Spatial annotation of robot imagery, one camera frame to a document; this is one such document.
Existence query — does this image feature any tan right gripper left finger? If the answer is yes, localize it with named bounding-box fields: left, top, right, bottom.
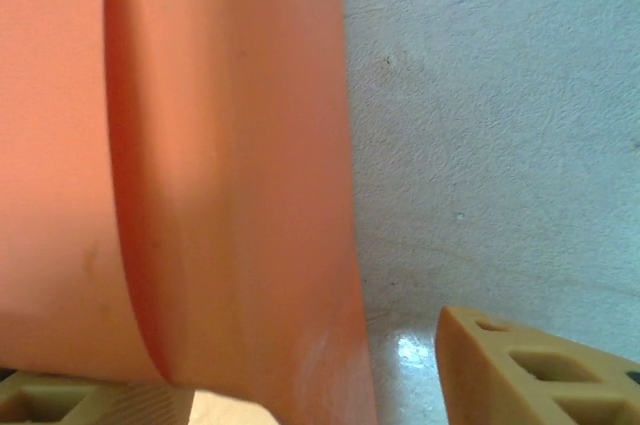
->
left=0, top=370, right=194, bottom=425

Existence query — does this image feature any orange cloth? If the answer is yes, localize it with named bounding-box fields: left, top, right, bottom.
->
left=0, top=0, right=376, bottom=425

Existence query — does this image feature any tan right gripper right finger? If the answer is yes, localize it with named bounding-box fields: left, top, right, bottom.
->
left=434, top=305, right=640, bottom=425

